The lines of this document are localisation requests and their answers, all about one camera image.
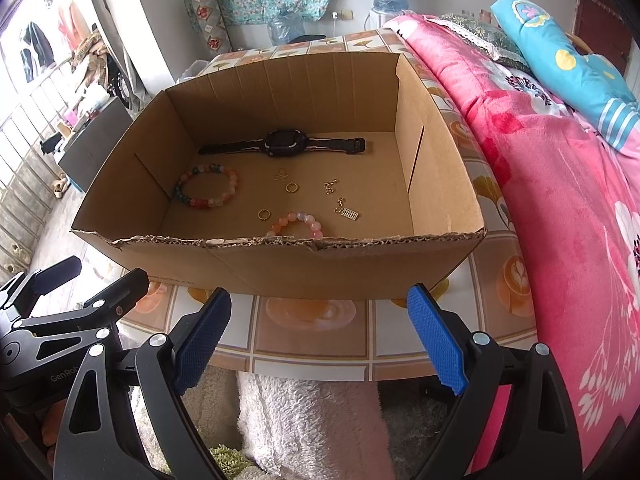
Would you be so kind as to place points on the white plastic bag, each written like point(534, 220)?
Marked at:
point(192, 70)

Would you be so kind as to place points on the green fluffy cloth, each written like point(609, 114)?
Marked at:
point(230, 457)

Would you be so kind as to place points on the fluffy white garment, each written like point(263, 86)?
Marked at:
point(310, 425)

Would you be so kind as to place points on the gold abacus pendant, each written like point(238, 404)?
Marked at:
point(350, 214)

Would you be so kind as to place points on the grey lace-trimmed pillow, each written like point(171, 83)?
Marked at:
point(480, 35)

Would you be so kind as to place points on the black wrist watch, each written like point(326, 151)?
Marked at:
point(280, 142)

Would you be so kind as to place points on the brown cardboard box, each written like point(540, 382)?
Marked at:
point(325, 270)

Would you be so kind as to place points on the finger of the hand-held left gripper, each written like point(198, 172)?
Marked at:
point(55, 275)
point(100, 305)

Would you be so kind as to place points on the white water dispenser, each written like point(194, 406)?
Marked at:
point(377, 20)

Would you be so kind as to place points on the black bin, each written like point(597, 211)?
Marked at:
point(307, 38)

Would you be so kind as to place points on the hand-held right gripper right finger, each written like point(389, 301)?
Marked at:
point(437, 340)

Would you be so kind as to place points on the blue cartoon pillow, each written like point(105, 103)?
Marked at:
point(565, 60)

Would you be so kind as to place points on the rolled floral mat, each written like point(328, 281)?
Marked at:
point(210, 22)

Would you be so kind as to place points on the pink floral blanket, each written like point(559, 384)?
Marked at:
point(550, 200)

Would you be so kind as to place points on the pink hanging garment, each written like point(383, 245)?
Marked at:
point(71, 25)

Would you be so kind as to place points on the white wall socket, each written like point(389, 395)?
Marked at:
point(341, 15)

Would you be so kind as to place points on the metal balcony railing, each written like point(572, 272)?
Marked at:
point(20, 170)

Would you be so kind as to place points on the dark hanging garment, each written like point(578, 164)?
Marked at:
point(36, 50)

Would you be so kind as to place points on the grey cabinet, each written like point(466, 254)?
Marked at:
point(97, 145)

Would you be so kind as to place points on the dark red door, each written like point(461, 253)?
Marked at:
point(602, 15)

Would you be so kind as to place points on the beige shoes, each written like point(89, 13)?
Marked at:
point(60, 186)

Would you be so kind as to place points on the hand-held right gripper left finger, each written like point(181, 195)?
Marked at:
point(202, 340)

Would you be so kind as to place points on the empty clear water jug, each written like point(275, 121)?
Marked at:
point(286, 27)

